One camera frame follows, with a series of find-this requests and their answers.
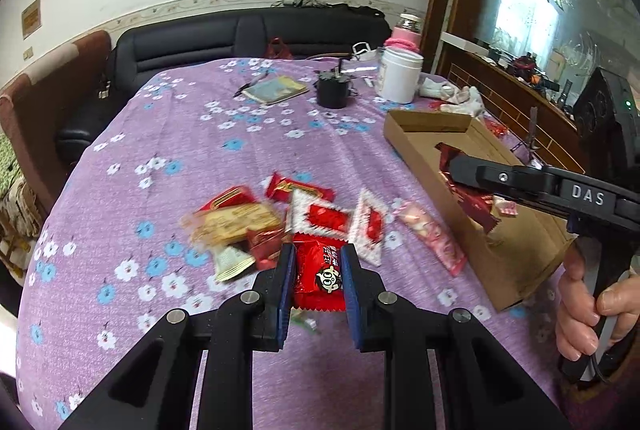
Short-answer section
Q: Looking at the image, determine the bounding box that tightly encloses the dark red foil packet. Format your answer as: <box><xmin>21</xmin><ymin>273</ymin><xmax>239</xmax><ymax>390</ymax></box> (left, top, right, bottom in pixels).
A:
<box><xmin>245</xmin><ymin>227</ymin><xmax>293</xmax><ymax>271</ymax></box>
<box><xmin>434</xmin><ymin>143</ymin><xmax>501</xmax><ymax>233</ymax></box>

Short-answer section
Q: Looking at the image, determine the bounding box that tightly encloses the person's right hand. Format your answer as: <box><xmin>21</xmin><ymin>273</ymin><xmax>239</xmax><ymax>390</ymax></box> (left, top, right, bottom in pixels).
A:
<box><xmin>556</xmin><ymin>247</ymin><xmax>640</xmax><ymax>361</ymax></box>

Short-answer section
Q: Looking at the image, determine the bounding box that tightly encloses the pink thermos bottle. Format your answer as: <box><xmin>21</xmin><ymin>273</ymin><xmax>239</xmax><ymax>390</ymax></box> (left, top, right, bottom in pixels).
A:
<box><xmin>384</xmin><ymin>12</ymin><xmax>427</xmax><ymax>54</ymax></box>

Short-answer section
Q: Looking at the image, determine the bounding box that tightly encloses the small red snack packet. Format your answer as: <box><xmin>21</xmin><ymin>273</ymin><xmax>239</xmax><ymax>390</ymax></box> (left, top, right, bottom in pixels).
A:
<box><xmin>195</xmin><ymin>184</ymin><xmax>258</xmax><ymax>213</ymax></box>

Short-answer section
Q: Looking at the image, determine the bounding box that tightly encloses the green patterned cloth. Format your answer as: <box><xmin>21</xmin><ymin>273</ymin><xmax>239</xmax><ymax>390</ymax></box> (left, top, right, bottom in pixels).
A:
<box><xmin>0</xmin><ymin>130</ymin><xmax>21</xmax><ymax>198</ymax></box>

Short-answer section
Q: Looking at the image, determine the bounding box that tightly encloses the white crumpled cloth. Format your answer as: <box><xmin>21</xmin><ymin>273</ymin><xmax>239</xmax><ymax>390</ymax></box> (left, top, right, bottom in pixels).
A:
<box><xmin>419</xmin><ymin>78</ymin><xmax>485</xmax><ymax>116</ymax></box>

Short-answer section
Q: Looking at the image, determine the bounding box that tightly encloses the red packet with gold label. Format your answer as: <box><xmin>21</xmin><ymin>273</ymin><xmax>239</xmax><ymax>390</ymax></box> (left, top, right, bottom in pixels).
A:
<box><xmin>264</xmin><ymin>171</ymin><xmax>336</xmax><ymax>206</ymax></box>

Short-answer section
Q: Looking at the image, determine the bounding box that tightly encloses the pink candy packet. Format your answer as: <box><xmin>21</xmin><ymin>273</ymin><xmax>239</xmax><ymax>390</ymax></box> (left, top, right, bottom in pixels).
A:
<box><xmin>395</xmin><ymin>201</ymin><xmax>468</xmax><ymax>277</ymax></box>

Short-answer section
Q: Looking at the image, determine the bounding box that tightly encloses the white and pink candy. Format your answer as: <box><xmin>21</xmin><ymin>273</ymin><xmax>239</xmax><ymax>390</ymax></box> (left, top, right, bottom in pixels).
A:
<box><xmin>490</xmin><ymin>196</ymin><xmax>521</xmax><ymax>218</ymax></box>

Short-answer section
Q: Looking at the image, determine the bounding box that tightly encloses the white and red snack packet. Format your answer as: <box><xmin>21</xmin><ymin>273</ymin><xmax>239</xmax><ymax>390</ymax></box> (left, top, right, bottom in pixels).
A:
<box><xmin>347</xmin><ymin>187</ymin><xmax>390</xmax><ymax>267</ymax></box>
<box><xmin>285</xmin><ymin>190</ymin><xmax>353</xmax><ymax>241</ymax></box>

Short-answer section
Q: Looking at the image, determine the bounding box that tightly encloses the red bag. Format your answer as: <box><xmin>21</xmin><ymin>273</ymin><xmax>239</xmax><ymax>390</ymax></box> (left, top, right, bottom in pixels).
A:
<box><xmin>264</xmin><ymin>36</ymin><xmax>293</xmax><ymax>60</ymax></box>

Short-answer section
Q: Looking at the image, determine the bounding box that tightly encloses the black leather sofa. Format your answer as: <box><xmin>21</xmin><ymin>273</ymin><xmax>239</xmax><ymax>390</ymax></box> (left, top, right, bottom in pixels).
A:
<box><xmin>55</xmin><ymin>3</ymin><xmax>393</xmax><ymax>161</ymax></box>

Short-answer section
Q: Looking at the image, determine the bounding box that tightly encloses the beige cracker packet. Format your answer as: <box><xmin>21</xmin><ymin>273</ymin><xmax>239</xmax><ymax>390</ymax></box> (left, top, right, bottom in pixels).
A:
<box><xmin>181</xmin><ymin>200</ymin><xmax>283</xmax><ymax>256</ymax></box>

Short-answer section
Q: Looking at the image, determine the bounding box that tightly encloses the yellow notebook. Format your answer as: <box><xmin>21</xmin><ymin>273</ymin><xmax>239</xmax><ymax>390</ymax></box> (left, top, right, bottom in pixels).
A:
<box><xmin>241</xmin><ymin>75</ymin><xmax>311</xmax><ymax>107</ymax></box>

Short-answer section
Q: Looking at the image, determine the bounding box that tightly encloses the cardboard box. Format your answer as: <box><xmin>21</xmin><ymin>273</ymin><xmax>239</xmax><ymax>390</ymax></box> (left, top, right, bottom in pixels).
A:
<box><xmin>382</xmin><ymin>109</ymin><xmax>576</xmax><ymax>313</ymax></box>

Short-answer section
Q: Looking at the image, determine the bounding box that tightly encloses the small wall plaque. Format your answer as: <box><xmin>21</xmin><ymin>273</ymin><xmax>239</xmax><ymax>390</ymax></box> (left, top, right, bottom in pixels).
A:
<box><xmin>21</xmin><ymin>0</ymin><xmax>42</xmax><ymax>40</ymax></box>

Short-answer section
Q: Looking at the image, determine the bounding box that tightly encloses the black pen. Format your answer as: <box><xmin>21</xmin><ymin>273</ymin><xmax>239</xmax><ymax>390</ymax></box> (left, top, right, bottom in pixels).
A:
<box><xmin>232</xmin><ymin>70</ymin><xmax>271</xmax><ymax>98</ymax></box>

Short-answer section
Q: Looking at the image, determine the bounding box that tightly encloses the purple floral tablecloth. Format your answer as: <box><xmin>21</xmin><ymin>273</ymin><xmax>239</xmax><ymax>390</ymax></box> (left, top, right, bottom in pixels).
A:
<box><xmin>15</xmin><ymin>55</ymin><xmax>591</xmax><ymax>430</ymax></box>

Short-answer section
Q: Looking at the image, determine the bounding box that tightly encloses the white canister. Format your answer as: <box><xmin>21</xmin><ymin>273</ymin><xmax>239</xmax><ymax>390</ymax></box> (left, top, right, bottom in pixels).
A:
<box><xmin>376</xmin><ymin>46</ymin><xmax>425</xmax><ymax>105</ymax></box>

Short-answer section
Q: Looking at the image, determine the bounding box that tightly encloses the black cup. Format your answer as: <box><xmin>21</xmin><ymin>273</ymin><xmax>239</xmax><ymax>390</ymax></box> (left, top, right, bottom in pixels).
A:
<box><xmin>313</xmin><ymin>69</ymin><xmax>351</xmax><ymax>109</ymax></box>

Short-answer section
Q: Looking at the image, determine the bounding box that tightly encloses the green candy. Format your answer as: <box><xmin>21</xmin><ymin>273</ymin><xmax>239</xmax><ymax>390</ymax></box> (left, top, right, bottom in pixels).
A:
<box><xmin>292</xmin><ymin>307</ymin><xmax>321</xmax><ymax>336</ymax></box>

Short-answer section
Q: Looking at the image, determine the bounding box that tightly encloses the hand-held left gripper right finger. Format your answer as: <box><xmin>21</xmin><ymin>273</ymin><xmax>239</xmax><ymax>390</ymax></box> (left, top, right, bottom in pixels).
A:
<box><xmin>340</xmin><ymin>243</ymin><xmax>576</xmax><ymax>430</ymax></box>

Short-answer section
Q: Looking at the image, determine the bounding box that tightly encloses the small silver green packet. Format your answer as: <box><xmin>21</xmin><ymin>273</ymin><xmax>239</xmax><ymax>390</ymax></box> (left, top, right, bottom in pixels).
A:
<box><xmin>214</xmin><ymin>244</ymin><xmax>257</xmax><ymax>283</ymax></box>

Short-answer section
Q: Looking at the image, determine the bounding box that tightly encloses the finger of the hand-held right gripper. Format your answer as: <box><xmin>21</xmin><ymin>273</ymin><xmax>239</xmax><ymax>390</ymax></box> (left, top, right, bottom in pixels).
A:
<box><xmin>492</xmin><ymin>193</ymin><xmax>571</xmax><ymax>217</ymax></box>
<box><xmin>446</xmin><ymin>154</ymin><xmax>558</xmax><ymax>201</ymax></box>

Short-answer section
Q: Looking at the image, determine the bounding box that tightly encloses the red cartoon face snack packet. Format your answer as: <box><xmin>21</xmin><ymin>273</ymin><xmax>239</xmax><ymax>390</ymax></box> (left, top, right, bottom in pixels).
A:
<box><xmin>290</xmin><ymin>233</ymin><xmax>348</xmax><ymax>313</ymax></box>

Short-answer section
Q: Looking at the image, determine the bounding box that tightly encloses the brown armchair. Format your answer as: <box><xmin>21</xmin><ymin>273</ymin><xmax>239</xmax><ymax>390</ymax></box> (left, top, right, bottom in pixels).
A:
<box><xmin>0</xmin><ymin>29</ymin><xmax>113</xmax><ymax>211</ymax></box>

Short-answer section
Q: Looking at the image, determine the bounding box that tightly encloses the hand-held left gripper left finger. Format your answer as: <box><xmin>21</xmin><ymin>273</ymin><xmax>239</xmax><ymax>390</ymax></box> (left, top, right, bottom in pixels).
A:
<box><xmin>57</xmin><ymin>243</ymin><xmax>298</xmax><ymax>430</ymax></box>

